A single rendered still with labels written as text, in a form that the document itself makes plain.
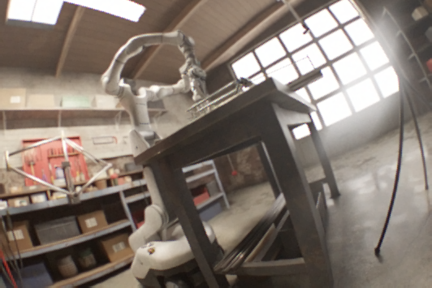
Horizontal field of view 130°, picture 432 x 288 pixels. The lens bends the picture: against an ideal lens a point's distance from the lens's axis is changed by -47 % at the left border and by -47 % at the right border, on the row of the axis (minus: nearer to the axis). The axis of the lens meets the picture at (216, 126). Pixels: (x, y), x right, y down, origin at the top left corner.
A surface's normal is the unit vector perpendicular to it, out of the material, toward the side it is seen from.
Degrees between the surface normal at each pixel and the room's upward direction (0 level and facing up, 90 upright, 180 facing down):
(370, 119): 90
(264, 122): 90
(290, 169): 90
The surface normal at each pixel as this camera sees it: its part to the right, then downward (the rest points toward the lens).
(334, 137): -0.56, 0.04
